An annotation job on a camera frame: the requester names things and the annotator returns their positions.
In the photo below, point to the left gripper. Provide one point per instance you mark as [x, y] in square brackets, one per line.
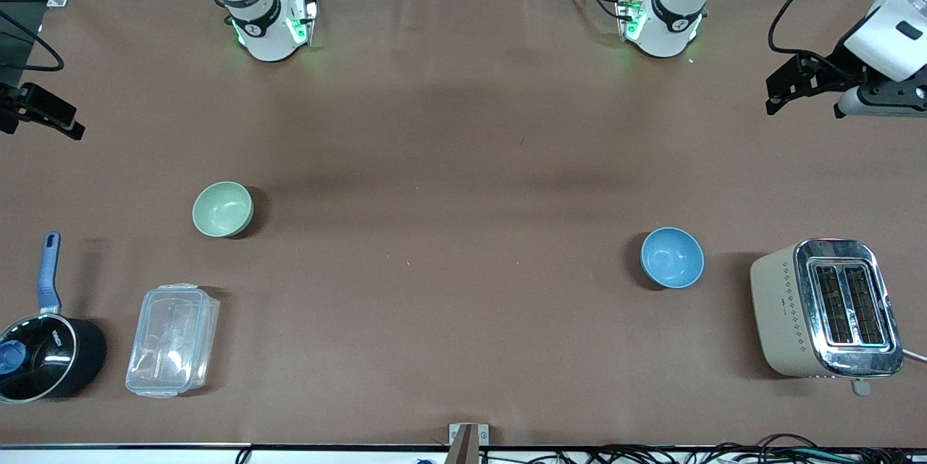
[831, 66]

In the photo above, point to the clear plastic lidded container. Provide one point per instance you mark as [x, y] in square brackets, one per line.
[172, 339]

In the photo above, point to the metal bracket with post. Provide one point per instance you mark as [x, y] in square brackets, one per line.
[468, 439]

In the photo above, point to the blue bowl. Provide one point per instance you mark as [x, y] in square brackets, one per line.
[671, 257]

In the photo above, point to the brown table mat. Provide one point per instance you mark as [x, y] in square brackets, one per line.
[463, 341]

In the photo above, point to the glass pot lid blue knob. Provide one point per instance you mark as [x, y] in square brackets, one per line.
[40, 363]

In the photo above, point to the green bowl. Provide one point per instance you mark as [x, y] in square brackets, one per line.
[221, 209]

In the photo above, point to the beige chrome toaster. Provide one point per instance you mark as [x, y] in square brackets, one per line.
[797, 312]

